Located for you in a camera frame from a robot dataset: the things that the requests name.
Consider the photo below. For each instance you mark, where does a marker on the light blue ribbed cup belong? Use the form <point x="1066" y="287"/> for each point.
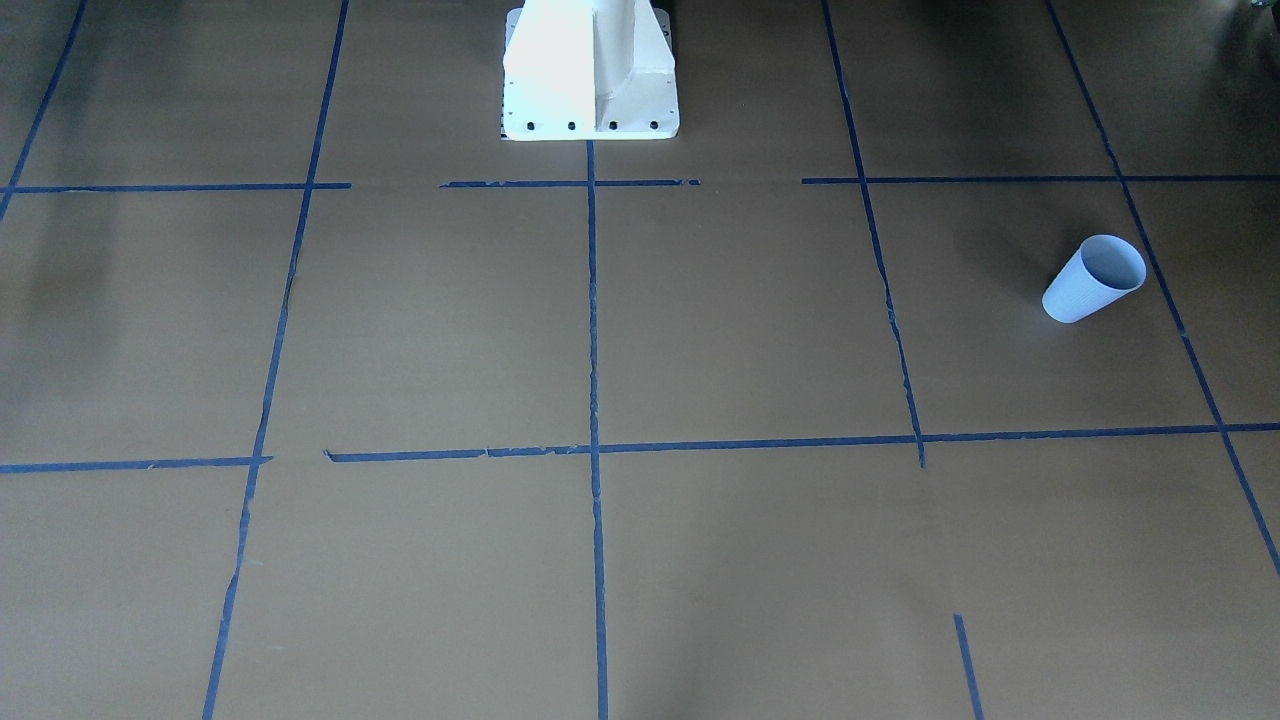
<point x="1103" y="269"/>

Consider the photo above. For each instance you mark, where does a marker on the white camera post base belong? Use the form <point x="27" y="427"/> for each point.
<point x="589" y="71"/>

